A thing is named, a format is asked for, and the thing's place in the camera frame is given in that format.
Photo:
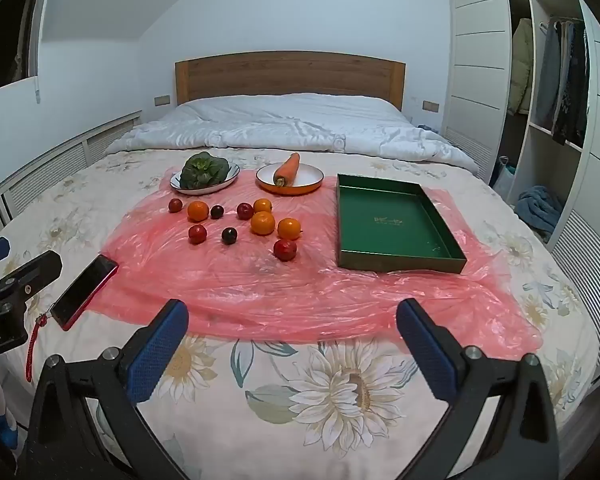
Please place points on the white slatted cabinet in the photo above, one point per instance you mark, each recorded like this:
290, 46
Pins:
55, 165

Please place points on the blue cloth pile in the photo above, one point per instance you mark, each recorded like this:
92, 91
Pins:
540, 210

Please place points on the white duvet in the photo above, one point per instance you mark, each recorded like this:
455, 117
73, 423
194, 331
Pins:
280, 120

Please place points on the green shallow tray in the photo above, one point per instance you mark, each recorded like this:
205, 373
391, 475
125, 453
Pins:
390, 220

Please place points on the floral bed blanket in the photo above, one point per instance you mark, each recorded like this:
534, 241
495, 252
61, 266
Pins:
280, 410

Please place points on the white slatted panel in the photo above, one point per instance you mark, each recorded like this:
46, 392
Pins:
585, 290

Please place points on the yellow cherry tomato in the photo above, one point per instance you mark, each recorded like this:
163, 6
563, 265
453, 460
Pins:
198, 211

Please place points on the orange mandarin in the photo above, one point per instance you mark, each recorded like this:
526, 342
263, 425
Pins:
262, 223
288, 228
262, 205

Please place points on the green hanging jacket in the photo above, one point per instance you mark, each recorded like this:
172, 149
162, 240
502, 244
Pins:
521, 70

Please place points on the red smartphone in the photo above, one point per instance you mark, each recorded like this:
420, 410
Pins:
82, 292

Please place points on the orange carrot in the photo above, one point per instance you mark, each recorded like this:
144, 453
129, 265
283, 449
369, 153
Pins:
287, 169

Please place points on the white plate with dark rim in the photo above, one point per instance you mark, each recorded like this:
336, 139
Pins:
222, 186

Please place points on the dark purple plum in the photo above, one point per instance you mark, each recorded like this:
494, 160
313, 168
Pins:
217, 211
229, 235

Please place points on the white wardrobe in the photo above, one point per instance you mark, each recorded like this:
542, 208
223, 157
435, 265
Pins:
475, 60

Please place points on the wall switch panel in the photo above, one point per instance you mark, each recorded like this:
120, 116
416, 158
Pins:
430, 106
162, 100

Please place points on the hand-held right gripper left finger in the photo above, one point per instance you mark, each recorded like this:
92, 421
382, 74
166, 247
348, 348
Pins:
160, 355

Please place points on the white plastic bag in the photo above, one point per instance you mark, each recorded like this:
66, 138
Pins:
503, 180

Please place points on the wooden headboard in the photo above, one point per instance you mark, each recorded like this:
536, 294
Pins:
290, 75

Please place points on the dark hanging clothes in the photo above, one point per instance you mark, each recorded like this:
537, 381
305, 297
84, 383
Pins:
565, 80

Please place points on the orange plate with white inside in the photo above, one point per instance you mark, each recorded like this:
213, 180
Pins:
306, 176

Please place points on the pink plastic sheet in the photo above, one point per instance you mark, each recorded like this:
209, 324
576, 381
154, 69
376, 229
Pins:
280, 300

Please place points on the green leafy vegetable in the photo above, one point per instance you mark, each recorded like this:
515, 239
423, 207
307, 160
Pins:
205, 170

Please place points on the red plum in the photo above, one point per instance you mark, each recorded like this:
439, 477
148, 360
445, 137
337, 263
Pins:
245, 210
285, 250
197, 234
175, 205

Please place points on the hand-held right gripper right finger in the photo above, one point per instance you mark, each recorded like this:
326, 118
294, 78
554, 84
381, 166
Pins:
427, 355

